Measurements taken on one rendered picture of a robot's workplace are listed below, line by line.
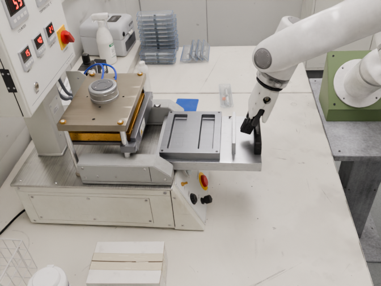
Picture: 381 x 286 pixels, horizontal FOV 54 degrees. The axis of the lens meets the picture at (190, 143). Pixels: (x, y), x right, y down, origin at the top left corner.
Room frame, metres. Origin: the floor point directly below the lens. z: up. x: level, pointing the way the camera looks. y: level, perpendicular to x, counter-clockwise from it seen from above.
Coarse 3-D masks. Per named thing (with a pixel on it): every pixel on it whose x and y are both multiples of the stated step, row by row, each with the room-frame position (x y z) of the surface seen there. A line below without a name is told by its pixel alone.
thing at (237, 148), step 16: (224, 128) 0.90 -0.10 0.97; (160, 144) 0.85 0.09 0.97; (224, 144) 0.83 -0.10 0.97; (240, 144) 0.82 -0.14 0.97; (176, 160) 0.77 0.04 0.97; (192, 160) 0.77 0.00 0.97; (208, 160) 0.76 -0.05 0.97; (224, 160) 0.76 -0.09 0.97; (240, 160) 0.75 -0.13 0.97; (256, 160) 0.75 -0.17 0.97
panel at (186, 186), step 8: (176, 176) 0.76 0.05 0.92; (184, 176) 0.79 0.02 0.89; (192, 176) 0.83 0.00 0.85; (200, 176) 0.87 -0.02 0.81; (208, 176) 0.92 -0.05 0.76; (176, 184) 0.73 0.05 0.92; (184, 184) 0.75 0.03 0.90; (192, 184) 0.80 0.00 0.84; (200, 184) 0.84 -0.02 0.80; (208, 184) 0.88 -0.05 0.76; (184, 192) 0.74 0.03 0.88; (192, 192) 0.77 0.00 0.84; (200, 192) 0.81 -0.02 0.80; (200, 200) 0.78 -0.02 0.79; (192, 208) 0.72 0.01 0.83; (200, 208) 0.75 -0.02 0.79; (200, 216) 0.73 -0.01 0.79
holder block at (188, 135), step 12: (168, 120) 0.93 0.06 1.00; (180, 120) 0.95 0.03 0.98; (192, 120) 0.92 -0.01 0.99; (204, 120) 0.94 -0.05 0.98; (216, 120) 0.91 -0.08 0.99; (168, 132) 0.87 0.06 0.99; (180, 132) 0.89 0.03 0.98; (192, 132) 0.86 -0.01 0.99; (204, 132) 0.88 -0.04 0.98; (216, 132) 0.85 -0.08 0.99; (168, 144) 0.83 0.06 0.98; (180, 144) 0.83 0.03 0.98; (192, 144) 0.81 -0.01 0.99; (204, 144) 0.82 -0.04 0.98; (216, 144) 0.80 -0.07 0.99; (168, 156) 0.78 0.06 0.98; (180, 156) 0.78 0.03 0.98; (192, 156) 0.77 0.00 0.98; (204, 156) 0.77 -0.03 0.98; (216, 156) 0.76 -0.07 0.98
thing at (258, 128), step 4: (256, 128) 0.84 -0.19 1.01; (260, 128) 0.84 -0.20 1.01; (256, 132) 0.82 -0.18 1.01; (260, 132) 0.82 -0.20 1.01; (256, 136) 0.80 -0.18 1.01; (260, 136) 0.80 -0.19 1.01; (256, 140) 0.78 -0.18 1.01; (260, 140) 0.78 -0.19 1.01; (256, 144) 0.77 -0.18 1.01; (260, 144) 0.77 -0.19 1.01; (256, 148) 0.77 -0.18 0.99; (260, 148) 0.77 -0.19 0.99; (256, 152) 0.77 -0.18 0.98; (260, 152) 0.77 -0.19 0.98
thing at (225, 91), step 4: (220, 84) 1.51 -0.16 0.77; (224, 84) 1.51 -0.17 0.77; (228, 84) 1.50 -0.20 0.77; (220, 88) 1.47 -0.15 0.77; (224, 88) 1.47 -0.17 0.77; (228, 88) 1.47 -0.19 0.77; (220, 92) 1.43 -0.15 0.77; (224, 92) 1.43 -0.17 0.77; (228, 92) 1.43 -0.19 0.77; (220, 96) 1.40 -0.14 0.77; (224, 96) 1.40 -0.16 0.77; (228, 96) 1.40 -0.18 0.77; (220, 100) 1.37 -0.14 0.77; (224, 100) 1.37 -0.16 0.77; (228, 100) 1.36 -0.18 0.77; (232, 100) 1.36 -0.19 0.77; (224, 104) 1.34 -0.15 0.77; (228, 104) 1.33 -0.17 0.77; (232, 104) 1.33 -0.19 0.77
